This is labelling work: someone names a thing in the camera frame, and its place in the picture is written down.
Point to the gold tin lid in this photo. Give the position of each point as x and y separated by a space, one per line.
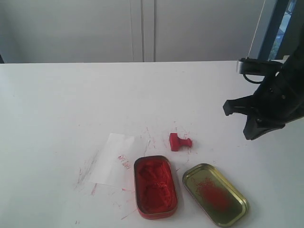
219 199

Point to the red stamp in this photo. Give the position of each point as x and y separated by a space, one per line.
176 143

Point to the white cabinet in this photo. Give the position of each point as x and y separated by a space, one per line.
68 31

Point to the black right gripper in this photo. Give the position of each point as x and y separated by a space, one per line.
278 100

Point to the white paper sheet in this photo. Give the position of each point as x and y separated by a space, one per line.
114 165

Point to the red ink pad tin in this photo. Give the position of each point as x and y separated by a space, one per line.
154 186

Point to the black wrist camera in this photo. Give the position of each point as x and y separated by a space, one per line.
249 66

